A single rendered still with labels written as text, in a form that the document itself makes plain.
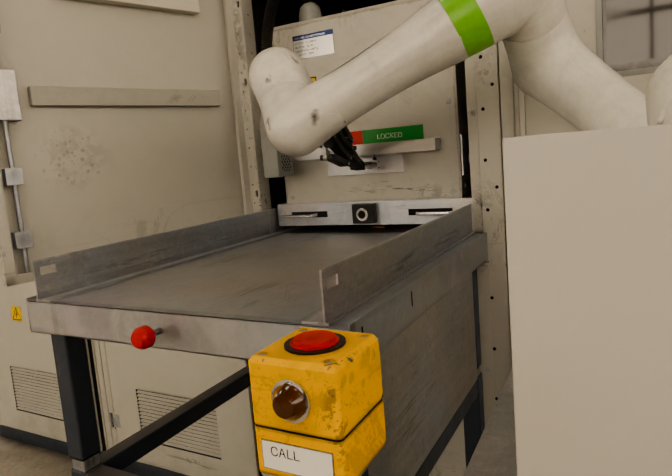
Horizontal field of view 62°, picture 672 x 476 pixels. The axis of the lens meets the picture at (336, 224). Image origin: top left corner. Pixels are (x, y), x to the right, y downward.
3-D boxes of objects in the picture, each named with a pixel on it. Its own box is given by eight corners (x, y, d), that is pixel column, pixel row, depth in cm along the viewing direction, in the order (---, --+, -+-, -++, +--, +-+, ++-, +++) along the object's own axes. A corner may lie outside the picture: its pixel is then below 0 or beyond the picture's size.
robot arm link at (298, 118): (447, 27, 99) (427, -19, 90) (476, 71, 93) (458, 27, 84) (279, 133, 108) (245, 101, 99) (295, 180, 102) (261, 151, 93)
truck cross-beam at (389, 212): (473, 223, 129) (471, 197, 128) (279, 226, 155) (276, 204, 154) (478, 220, 133) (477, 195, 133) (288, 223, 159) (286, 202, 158)
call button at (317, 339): (325, 367, 42) (323, 347, 42) (281, 362, 44) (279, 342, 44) (349, 349, 46) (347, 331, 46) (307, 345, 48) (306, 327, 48)
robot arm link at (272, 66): (279, 23, 103) (231, 56, 106) (296, 68, 96) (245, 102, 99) (315, 69, 114) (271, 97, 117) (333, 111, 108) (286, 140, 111)
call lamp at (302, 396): (302, 434, 40) (298, 389, 40) (264, 426, 42) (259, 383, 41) (312, 425, 41) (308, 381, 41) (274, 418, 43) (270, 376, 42)
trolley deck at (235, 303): (353, 374, 66) (349, 325, 65) (30, 331, 96) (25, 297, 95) (488, 258, 125) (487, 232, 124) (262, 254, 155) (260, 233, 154)
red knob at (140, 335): (145, 353, 76) (142, 330, 76) (129, 350, 78) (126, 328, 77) (169, 342, 80) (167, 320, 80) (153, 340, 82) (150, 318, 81)
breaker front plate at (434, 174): (460, 204, 130) (448, -9, 124) (286, 209, 153) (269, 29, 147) (461, 203, 131) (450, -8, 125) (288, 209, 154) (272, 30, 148)
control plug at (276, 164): (279, 177, 140) (273, 106, 138) (263, 178, 143) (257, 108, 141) (296, 175, 147) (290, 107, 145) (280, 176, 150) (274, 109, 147)
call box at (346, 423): (345, 499, 41) (334, 365, 40) (256, 477, 45) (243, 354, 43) (388, 445, 48) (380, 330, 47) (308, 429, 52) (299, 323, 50)
